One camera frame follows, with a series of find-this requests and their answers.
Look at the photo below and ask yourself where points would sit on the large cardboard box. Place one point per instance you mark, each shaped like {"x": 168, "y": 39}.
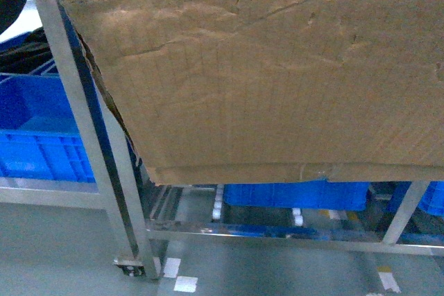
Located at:
{"x": 256, "y": 91}

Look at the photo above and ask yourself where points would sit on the blue plastic crate lower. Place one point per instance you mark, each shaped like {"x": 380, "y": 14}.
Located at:
{"x": 318, "y": 194}

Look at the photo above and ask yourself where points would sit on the blue plastic crate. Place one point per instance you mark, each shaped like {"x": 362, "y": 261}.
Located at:
{"x": 39, "y": 136}
{"x": 318, "y": 194}

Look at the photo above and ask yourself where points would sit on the blue plastic crate left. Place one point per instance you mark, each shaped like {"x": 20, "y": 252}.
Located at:
{"x": 39, "y": 136}

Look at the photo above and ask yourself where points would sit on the stainless steel shelf frame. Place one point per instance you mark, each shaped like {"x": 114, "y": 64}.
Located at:
{"x": 117, "y": 195}

